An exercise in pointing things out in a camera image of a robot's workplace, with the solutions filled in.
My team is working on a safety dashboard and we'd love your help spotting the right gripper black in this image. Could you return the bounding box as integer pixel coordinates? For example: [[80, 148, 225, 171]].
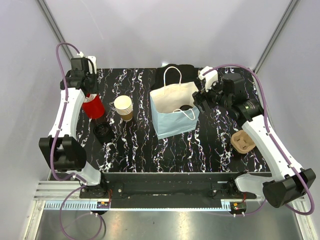
[[192, 75, 232, 114]]

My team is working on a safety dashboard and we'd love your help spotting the single black cup lid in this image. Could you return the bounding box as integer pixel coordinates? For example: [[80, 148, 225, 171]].
[[179, 105, 193, 111]]

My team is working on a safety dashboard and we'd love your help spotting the blue white paper bag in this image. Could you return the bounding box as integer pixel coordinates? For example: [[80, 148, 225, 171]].
[[150, 71, 200, 140]]

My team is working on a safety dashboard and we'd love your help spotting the stack of paper cups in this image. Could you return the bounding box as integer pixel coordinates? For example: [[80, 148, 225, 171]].
[[114, 95, 133, 122]]

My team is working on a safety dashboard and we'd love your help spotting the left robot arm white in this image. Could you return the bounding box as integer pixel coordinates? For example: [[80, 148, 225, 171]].
[[38, 54, 108, 198]]

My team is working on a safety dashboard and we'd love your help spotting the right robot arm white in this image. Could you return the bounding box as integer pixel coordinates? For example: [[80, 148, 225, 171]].
[[192, 69, 316, 208]]

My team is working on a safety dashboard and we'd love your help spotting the red cup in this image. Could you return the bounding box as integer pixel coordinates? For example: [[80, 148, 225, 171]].
[[82, 94, 105, 119]]

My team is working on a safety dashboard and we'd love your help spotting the black folded cloth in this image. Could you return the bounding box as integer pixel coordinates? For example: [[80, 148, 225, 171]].
[[150, 64, 199, 91]]

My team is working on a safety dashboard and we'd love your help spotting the stack of black lids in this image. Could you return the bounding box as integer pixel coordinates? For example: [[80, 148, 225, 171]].
[[93, 122, 115, 144]]

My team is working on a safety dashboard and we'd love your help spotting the brown cup carrier on table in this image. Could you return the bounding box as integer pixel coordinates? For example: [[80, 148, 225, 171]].
[[230, 130, 256, 154]]

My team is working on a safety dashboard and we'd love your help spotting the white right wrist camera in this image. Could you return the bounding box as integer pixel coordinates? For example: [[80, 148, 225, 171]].
[[198, 66, 218, 92]]

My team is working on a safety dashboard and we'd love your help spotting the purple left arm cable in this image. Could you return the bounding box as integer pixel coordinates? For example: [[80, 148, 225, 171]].
[[49, 42, 107, 240]]

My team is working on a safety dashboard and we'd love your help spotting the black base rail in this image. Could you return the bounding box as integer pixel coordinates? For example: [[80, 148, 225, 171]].
[[79, 172, 263, 211]]

